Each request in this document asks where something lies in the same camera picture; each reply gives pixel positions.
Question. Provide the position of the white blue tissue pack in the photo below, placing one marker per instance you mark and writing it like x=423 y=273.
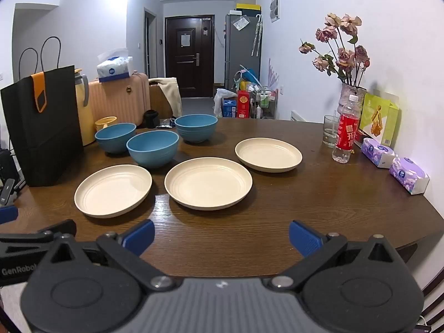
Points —
x=114 y=69

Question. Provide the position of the blue box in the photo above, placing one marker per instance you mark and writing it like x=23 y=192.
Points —
x=229 y=108

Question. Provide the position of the metal storage cart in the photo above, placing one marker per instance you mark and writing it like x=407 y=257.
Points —
x=267 y=104

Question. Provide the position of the beige cloth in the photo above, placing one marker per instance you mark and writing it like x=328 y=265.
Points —
x=173 y=97

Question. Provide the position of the white plastic bag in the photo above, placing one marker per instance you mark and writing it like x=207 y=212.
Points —
x=222 y=95

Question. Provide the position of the white paper note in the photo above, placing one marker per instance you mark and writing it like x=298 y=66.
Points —
x=185 y=40

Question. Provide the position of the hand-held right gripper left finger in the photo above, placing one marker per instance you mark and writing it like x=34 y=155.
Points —
x=140 y=237

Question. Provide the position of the blue bag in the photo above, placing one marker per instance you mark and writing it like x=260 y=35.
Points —
x=250 y=74

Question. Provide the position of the clear drinking glass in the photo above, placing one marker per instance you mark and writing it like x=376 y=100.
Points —
x=329 y=131

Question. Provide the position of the yellow black box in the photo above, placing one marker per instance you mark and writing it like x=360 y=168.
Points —
x=248 y=8

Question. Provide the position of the grey doorway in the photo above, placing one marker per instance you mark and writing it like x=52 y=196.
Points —
x=150 y=41

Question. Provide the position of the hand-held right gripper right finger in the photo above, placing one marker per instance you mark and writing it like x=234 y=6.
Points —
x=302 y=237

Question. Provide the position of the yellow cup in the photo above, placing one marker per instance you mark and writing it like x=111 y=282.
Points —
x=104 y=123

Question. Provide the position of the grey refrigerator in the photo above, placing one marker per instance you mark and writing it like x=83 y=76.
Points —
x=239 y=59

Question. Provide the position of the yellow thermos jug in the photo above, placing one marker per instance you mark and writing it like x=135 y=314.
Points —
x=85 y=118

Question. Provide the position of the white folded umbrella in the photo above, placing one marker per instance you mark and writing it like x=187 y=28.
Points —
x=256 y=34

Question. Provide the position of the red box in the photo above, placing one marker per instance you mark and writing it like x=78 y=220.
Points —
x=243 y=104

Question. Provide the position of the dark brown door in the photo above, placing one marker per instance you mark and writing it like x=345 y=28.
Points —
x=189 y=73

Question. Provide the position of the purple tissue pack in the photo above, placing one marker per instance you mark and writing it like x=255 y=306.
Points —
x=378 y=152
x=409 y=175

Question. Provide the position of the dark wooden chair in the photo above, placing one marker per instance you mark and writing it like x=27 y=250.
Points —
x=435 y=305

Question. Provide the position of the red label plastic bottle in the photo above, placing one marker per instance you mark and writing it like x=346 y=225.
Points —
x=347 y=131

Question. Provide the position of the pink glass vase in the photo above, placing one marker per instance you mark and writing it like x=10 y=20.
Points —
x=347 y=93

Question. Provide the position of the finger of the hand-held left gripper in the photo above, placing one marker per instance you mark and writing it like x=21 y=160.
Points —
x=38 y=234
x=7 y=214

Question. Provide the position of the small black container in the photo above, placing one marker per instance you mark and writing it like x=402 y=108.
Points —
x=151 y=119

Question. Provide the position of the purple wall sticker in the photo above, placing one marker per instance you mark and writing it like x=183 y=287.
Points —
x=273 y=74

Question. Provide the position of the white wall heater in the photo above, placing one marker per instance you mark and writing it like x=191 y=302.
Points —
x=297 y=116

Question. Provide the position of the cream round plate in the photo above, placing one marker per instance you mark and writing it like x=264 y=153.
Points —
x=269 y=154
x=208 y=184
x=112 y=190

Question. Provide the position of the black phone stand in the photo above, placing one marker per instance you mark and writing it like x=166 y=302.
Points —
x=7 y=190

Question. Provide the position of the blue bowl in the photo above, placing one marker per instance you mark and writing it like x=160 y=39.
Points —
x=196 y=128
x=152 y=149
x=116 y=138

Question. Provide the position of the pink ribbed suitcase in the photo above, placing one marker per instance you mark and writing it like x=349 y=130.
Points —
x=118 y=104

